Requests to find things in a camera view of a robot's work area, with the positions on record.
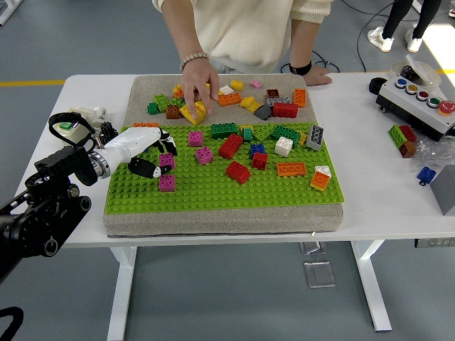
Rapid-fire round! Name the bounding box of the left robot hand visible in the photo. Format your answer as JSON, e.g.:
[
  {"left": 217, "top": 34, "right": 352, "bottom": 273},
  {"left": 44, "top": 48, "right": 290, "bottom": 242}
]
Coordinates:
[{"left": 105, "top": 126, "right": 178, "bottom": 178}]

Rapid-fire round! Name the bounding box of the person's right hand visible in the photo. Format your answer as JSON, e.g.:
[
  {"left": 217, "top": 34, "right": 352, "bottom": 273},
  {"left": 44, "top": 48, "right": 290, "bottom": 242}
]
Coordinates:
[{"left": 179, "top": 58, "right": 221, "bottom": 120}]

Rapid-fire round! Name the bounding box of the person's left hand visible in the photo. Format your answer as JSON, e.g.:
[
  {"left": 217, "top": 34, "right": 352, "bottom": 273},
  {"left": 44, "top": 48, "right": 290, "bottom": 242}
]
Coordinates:
[{"left": 304, "top": 65, "right": 333, "bottom": 87}]

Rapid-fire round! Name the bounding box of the grey brick with black holes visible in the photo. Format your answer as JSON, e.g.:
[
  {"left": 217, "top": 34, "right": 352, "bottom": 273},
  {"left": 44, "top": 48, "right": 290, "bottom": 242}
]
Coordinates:
[{"left": 305, "top": 123, "right": 325, "bottom": 151}]

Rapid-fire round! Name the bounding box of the dark green 2x4 brick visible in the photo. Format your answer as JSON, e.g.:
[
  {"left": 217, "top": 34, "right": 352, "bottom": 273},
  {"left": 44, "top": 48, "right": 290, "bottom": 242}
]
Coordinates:
[
  {"left": 272, "top": 124, "right": 301, "bottom": 145},
  {"left": 211, "top": 122, "right": 240, "bottom": 140}
]

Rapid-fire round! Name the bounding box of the red 2x4 brick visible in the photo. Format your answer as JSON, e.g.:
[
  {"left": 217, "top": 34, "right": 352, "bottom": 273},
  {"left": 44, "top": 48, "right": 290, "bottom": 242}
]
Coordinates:
[
  {"left": 218, "top": 133, "right": 245, "bottom": 160},
  {"left": 272, "top": 102, "right": 299, "bottom": 119}
]

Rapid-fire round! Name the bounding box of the white 2x2 brick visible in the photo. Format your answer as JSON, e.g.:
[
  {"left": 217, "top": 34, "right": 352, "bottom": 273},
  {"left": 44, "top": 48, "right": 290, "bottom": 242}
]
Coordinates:
[{"left": 274, "top": 136, "right": 294, "bottom": 156}]

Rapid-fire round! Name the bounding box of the red sloped brick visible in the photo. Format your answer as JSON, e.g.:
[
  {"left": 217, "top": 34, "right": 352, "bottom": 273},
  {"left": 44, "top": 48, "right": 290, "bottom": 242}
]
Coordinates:
[{"left": 225, "top": 161, "right": 252, "bottom": 185}]

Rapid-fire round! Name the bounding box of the red 2x2 brick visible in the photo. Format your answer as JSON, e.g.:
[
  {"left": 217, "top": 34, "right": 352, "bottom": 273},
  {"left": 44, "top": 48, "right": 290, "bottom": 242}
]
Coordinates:
[{"left": 252, "top": 151, "right": 269, "bottom": 170}]

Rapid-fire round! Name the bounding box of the large yellow sloped brick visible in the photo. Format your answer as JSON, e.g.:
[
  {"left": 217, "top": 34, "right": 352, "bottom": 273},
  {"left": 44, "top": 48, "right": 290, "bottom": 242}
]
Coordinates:
[{"left": 179, "top": 101, "right": 208, "bottom": 126}]

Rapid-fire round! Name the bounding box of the lime green 2x4 brick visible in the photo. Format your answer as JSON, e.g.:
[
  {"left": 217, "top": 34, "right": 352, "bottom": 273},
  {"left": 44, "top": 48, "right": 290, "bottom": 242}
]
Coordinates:
[{"left": 153, "top": 93, "right": 175, "bottom": 113}]

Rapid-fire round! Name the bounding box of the dark grey sloped brick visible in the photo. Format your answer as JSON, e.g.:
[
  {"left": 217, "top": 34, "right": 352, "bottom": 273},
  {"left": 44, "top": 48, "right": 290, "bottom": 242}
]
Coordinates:
[{"left": 254, "top": 103, "right": 274, "bottom": 120}]

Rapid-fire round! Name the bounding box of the orange sloped brick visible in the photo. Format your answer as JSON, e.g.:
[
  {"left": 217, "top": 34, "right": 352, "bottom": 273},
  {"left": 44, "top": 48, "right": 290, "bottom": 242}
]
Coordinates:
[{"left": 309, "top": 170, "right": 331, "bottom": 192}]

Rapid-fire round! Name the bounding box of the green baseplate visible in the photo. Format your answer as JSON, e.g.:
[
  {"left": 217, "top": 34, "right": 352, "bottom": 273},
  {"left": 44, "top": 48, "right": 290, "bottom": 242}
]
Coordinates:
[{"left": 105, "top": 121, "right": 345, "bottom": 215}]

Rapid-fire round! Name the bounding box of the black smartwatch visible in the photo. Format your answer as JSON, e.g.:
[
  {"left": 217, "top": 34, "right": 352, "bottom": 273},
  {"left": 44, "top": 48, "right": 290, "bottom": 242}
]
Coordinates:
[{"left": 288, "top": 60, "right": 313, "bottom": 76}]

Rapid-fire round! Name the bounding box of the black gear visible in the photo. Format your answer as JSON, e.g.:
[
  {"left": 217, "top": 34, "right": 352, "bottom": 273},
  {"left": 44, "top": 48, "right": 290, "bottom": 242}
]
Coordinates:
[{"left": 95, "top": 121, "right": 119, "bottom": 143}]

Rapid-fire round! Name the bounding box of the white bulb-shaped part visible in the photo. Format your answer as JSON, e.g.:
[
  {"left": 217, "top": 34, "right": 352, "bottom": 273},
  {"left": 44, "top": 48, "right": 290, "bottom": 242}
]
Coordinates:
[{"left": 92, "top": 105, "right": 108, "bottom": 125}]

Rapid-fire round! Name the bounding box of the black tape roll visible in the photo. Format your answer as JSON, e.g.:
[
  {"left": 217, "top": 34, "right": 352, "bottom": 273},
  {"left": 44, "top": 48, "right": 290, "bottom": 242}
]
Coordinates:
[{"left": 368, "top": 77, "right": 389, "bottom": 97}]

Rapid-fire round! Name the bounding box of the person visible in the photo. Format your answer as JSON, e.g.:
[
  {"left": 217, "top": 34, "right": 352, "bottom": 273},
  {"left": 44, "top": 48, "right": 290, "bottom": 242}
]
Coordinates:
[
  {"left": 152, "top": 0, "right": 335, "bottom": 75},
  {"left": 382, "top": 0, "right": 442, "bottom": 40}
]

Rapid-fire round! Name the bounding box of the white shoe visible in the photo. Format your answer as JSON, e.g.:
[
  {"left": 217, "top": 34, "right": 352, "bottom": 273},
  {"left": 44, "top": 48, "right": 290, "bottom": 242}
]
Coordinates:
[
  {"left": 405, "top": 27, "right": 424, "bottom": 53},
  {"left": 367, "top": 26, "right": 395, "bottom": 53}
]

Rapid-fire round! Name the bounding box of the lime green flat plate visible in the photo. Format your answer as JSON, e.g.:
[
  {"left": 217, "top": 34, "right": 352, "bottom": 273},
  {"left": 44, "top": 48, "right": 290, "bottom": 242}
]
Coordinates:
[{"left": 252, "top": 124, "right": 277, "bottom": 143}]

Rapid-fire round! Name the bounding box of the white button control box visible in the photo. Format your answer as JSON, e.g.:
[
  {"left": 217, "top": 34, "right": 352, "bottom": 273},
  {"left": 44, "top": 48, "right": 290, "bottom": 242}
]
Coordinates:
[{"left": 375, "top": 75, "right": 455, "bottom": 142}]

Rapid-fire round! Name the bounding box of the clear round container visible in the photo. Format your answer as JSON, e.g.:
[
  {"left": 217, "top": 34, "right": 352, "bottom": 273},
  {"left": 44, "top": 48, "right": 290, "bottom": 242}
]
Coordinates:
[{"left": 390, "top": 54, "right": 442, "bottom": 88}]

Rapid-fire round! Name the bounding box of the grey-brown mat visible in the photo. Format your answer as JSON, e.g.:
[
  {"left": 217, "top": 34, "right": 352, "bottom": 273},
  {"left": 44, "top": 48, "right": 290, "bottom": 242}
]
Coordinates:
[{"left": 102, "top": 74, "right": 346, "bottom": 238}]

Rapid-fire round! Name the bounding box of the clear plastic bag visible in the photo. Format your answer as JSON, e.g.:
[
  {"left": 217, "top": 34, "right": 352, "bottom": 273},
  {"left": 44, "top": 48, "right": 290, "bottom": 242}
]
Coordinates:
[{"left": 412, "top": 136, "right": 455, "bottom": 170}]

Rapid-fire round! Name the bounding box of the white table leg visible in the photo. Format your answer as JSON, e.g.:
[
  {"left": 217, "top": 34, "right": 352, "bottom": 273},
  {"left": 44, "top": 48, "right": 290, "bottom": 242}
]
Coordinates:
[
  {"left": 106, "top": 246, "right": 139, "bottom": 341},
  {"left": 350, "top": 240, "right": 393, "bottom": 333}
]

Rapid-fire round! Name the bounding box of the small clear plastic box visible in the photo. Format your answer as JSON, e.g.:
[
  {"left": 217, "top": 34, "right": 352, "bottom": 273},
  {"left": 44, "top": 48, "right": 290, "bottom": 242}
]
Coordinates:
[{"left": 299, "top": 241, "right": 323, "bottom": 256}]

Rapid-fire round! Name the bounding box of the grey box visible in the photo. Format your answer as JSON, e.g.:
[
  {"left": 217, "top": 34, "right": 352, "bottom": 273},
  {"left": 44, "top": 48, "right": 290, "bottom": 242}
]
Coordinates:
[{"left": 429, "top": 164, "right": 455, "bottom": 217}]

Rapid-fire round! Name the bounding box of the large clear plastic box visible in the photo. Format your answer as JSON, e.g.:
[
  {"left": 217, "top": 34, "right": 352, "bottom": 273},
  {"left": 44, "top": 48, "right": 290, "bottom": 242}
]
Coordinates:
[{"left": 304, "top": 261, "right": 338, "bottom": 288}]

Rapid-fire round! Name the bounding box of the table control panel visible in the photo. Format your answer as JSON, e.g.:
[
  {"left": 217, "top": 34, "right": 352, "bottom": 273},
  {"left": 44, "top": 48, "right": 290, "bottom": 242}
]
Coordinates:
[{"left": 414, "top": 238, "right": 455, "bottom": 249}]

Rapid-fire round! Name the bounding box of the black floor cable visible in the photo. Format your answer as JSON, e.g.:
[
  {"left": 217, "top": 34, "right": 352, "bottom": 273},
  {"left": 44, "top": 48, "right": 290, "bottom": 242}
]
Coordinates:
[
  {"left": 356, "top": 0, "right": 405, "bottom": 72},
  {"left": 279, "top": 49, "right": 343, "bottom": 75}
]

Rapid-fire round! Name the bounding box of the beaded bracelet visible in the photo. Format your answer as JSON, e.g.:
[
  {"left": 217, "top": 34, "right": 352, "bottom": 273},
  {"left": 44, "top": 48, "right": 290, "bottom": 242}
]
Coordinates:
[{"left": 179, "top": 52, "right": 210, "bottom": 74}]

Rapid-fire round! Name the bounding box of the cream switch box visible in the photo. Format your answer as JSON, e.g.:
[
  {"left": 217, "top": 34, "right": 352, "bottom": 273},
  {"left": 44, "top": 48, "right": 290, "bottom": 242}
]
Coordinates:
[{"left": 53, "top": 107, "right": 96, "bottom": 147}]

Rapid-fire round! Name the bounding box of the blue brick keychain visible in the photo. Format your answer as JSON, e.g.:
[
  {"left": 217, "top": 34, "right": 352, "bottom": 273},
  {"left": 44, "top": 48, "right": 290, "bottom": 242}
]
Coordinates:
[{"left": 416, "top": 166, "right": 437, "bottom": 186}]

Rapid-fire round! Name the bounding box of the white furniture frame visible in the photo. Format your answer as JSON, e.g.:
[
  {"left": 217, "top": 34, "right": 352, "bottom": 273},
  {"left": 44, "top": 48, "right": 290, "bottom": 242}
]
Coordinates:
[{"left": 0, "top": 0, "right": 18, "bottom": 26}]

